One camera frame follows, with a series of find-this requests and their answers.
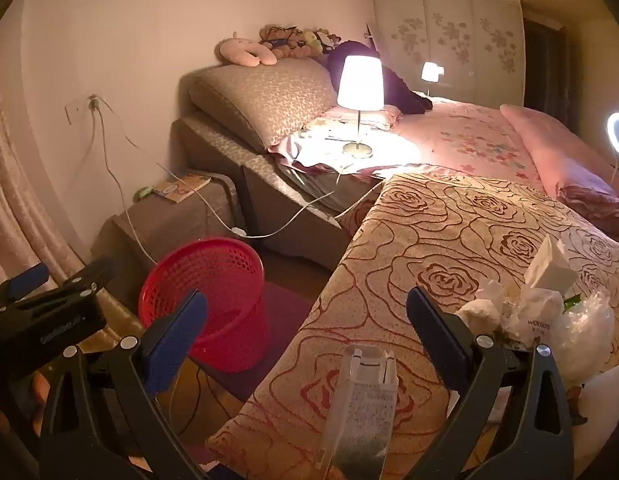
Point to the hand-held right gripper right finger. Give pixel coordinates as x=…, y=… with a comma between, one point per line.
x=439, y=340

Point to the pink floral bed sheet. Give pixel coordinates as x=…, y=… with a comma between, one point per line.
x=464, y=130

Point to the white tissue pack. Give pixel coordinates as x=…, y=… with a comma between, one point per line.
x=547, y=265

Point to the table lamp with white shade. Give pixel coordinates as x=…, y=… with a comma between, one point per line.
x=359, y=82

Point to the brown upholstered bedside cabinet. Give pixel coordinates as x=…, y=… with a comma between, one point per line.
x=159, y=225

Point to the beige patterned curtain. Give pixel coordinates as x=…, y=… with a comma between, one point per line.
x=19, y=210

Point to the floral sliding door wardrobe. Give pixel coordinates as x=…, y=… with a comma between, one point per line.
x=449, y=30

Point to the clear plastic bag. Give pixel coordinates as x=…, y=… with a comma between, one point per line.
x=584, y=330

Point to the white printed wrapper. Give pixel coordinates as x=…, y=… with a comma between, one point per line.
x=534, y=310

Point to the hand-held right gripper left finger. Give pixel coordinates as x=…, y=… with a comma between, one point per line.
x=174, y=340

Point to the pink patterned pillow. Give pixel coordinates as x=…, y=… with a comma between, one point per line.
x=384, y=117

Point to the white tissue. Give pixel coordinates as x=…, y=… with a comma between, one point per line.
x=477, y=310

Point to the colourful picture book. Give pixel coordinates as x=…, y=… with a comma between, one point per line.
x=182, y=187

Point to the red plastic mesh basket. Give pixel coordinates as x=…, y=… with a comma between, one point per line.
x=229, y=270

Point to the white plastic bag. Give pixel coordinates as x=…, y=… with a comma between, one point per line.
x=599, y=410

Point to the grey mattress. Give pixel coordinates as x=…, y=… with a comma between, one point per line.
x=314, y=180

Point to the beige rose patterned blanket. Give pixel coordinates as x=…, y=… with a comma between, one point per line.
x=439, y=230

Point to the brown patterned headboard cushion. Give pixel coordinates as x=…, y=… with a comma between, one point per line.
x=259, y=100

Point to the brown teddy bear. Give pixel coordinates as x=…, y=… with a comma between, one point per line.
x=284, y=42

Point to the multicoloured plush toy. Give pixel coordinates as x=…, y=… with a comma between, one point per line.
x=320, y=40

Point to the green wrapper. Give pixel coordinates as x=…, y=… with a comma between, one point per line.
x=570, y=303

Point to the white wall socket with plug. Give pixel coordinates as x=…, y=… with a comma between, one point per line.
x=77, y=109

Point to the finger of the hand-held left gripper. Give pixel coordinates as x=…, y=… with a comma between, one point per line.
x=27, y=280
x=84, y=277

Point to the dark wooden door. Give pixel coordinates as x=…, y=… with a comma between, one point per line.
x=539, y=55

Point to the pink folded quilt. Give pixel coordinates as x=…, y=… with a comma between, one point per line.
x=554, y=160

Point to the dark purple plush toy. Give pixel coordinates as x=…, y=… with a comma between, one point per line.
x=404, y=90

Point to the small green object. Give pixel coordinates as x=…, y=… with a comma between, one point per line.
x=143, y=192

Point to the pink plush toy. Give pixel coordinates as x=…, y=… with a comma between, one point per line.
x=244, y=52

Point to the clear plastic packaging box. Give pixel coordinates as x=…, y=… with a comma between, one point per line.
x=362, y=410

